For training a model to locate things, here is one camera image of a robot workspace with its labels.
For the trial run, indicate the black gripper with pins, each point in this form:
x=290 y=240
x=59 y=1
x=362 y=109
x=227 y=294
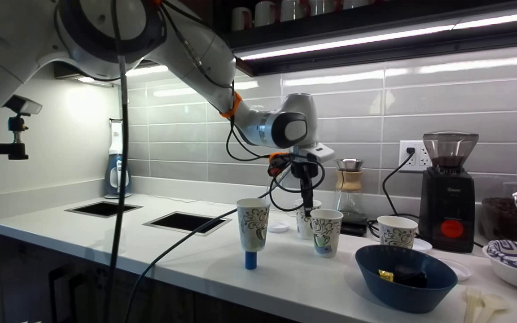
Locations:
x=306 y=168

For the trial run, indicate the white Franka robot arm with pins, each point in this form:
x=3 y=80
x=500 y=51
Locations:
x=199 y=55

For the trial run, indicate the patterned paper cup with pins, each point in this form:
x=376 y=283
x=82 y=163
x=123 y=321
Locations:
x=328 y=235
x=254 y=226

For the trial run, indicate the glass pour-over carafe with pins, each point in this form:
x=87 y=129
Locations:
x=350 y=191

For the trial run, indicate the white round lid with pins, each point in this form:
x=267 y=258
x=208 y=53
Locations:
x=280 y=227

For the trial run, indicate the black coffee scale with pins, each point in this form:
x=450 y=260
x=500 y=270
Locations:
x=355 y=229

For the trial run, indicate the blue cylinder stand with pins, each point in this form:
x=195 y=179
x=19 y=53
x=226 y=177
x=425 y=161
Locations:
x=251 y=261

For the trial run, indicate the white patterned mug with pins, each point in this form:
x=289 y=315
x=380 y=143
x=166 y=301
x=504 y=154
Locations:
x=396 y=233

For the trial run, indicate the yellow object in bowl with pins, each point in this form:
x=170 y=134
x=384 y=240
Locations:
x=385 y=276

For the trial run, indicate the white saucer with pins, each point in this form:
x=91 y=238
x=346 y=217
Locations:
x=423 y=245

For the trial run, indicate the black object in bowl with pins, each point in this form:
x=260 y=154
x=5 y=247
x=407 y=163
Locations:
x=411 y=278

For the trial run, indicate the dark blue bowl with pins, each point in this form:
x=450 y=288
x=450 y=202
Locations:
x=403 y=297

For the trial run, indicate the black coffee grinder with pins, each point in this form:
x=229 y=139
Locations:
x=448 y=204

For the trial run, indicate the under-cabinet light strip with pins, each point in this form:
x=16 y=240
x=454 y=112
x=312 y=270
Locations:
x=391 y=37

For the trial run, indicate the white shelf mug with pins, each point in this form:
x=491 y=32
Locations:
x=292 y=10
x=242 y=19
x=267 y=14

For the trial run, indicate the soap dispenser bottle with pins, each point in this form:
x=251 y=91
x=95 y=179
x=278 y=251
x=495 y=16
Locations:
x=118 y=168

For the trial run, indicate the dark glass container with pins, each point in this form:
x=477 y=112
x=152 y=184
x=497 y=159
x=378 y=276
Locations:
x=499 y=218

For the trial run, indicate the dark base cabinet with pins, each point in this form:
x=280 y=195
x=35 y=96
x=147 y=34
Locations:
x=91 y=281

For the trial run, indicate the white wall socket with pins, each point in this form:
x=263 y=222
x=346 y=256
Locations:
x=421 y=159

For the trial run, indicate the dark wall shelf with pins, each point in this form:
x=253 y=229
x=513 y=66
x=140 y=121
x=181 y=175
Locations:
x=355 y=21

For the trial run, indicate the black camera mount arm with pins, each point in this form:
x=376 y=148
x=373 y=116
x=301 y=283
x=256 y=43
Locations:
x=16 y=147

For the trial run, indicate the small black camera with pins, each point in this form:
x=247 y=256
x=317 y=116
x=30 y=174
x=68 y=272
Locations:
x=25 y=107

